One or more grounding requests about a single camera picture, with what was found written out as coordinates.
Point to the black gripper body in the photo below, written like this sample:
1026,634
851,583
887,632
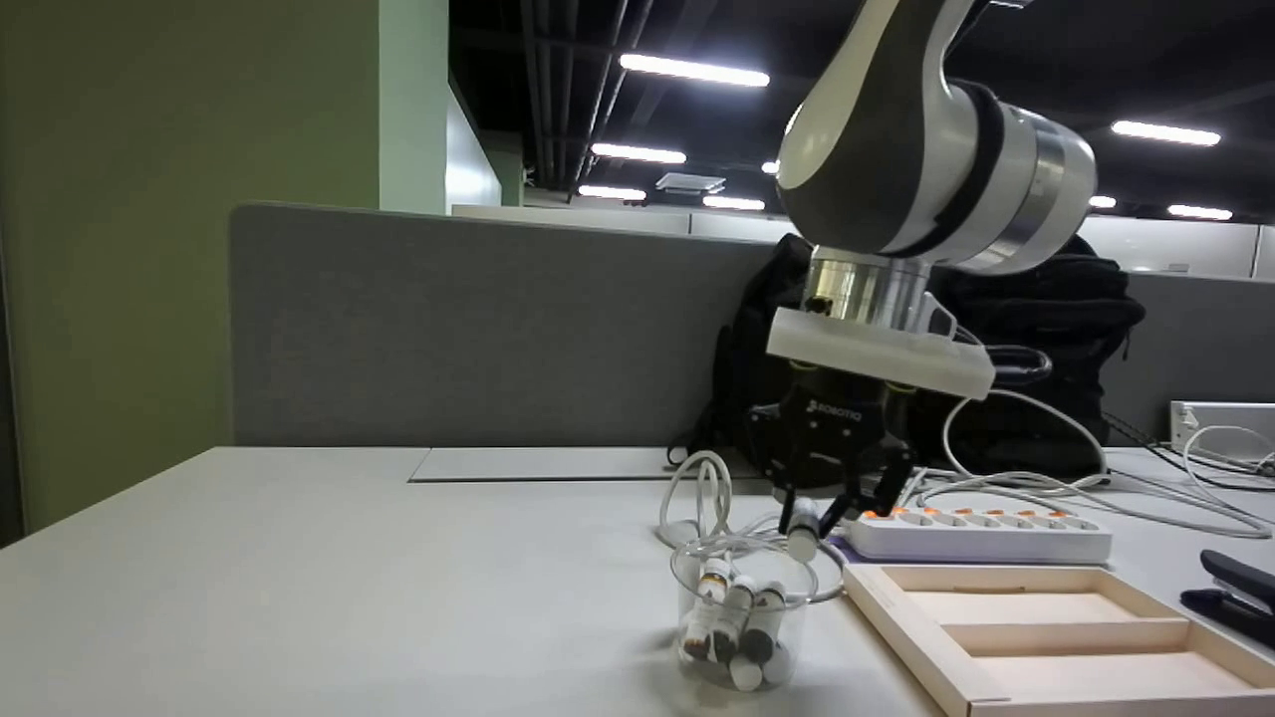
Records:
828,431

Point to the clear plastic container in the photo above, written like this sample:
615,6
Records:
798,612

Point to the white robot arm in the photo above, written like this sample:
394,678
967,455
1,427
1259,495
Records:
929,131

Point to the wooden two-compartment tray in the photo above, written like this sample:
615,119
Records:
1062,640

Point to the white power strip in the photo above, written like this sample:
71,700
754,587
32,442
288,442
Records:
981,538

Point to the ceiling light tube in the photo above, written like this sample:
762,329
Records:
1198,214
1105,202
734,206
696,67
609,192
637,154
769,168
1163,131

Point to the large black backpack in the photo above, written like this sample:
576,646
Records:
1075,330

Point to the gray desk partition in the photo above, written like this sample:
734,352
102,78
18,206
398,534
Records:
463,330

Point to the white box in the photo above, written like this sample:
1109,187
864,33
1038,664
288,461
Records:
1216,414

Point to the black stapler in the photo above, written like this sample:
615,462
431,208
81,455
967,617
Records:
1238,599

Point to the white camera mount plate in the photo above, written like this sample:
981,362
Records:
878,352

